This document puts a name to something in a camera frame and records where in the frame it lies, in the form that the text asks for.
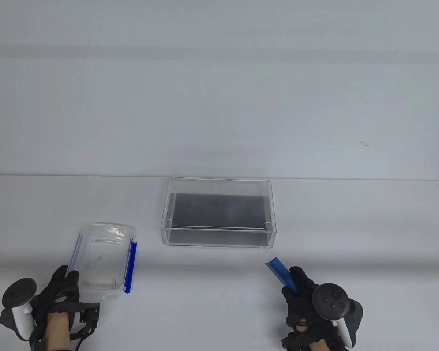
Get person's right hand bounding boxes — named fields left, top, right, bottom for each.
left=281, top=266, right=355, bottom=351

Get person's left hand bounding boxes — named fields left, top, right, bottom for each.
left=29, top=265, right=81, bottom=351

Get blue plastic scraper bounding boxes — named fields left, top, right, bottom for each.
left=265, top=257, right=299, bottom=295

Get pile of silver paper clips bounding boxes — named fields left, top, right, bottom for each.
left=83, top=255, right=118, bottom=289

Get clear plastic box blue clips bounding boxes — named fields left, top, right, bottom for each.
left=65, top=222, right=138, bottom=301

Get clear drawer organizer black bottom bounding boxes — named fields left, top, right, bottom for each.
left=161, top=177, right=277, bottom=249

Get black left wrist sensor box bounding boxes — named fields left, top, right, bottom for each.
left=79, top=303, right=100, bottom=326

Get black and white right controller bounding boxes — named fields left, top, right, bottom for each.
left=312, top=283, right=364, bottom=348

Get black and white controller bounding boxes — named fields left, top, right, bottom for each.
left=0, top=278, right=38, bottom=342
left=312, top=283, right=364, bottom=348

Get black and white left controller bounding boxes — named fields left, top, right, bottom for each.
left=0, top=278, right=38, bottom=342

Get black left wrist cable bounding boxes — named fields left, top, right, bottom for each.
left=68, top=320, right=97, bottom=351

